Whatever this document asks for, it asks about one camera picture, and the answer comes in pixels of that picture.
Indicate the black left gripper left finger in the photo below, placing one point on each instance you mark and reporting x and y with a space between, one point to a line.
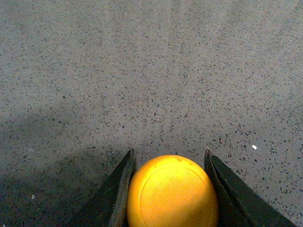
107 208

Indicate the yellow push button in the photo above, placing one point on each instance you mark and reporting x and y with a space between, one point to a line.
171 191

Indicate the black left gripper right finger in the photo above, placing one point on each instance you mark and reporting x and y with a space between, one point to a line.
238 204

